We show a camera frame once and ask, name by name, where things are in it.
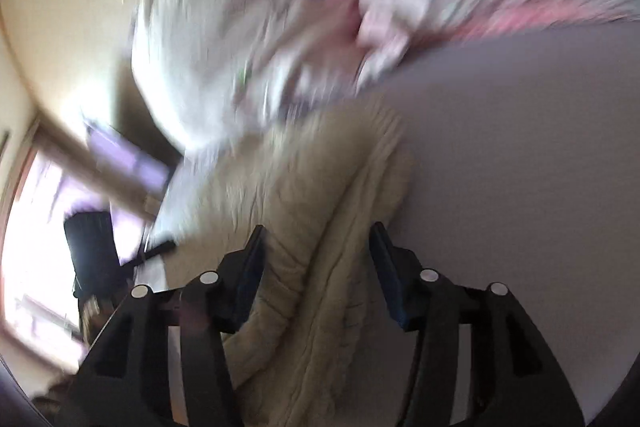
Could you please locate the black chair by window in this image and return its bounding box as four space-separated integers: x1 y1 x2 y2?
64 210 177 300

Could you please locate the cream cable-knit sweater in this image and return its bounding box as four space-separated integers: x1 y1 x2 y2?
153 97 411 426

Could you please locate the lavender bed sheet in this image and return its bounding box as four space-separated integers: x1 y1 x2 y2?
376 23 639 426

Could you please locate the white tree-print pillow lower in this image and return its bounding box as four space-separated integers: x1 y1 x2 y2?
130 0 402 153

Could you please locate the dark framed window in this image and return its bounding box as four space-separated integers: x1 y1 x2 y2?
86 121 170 195

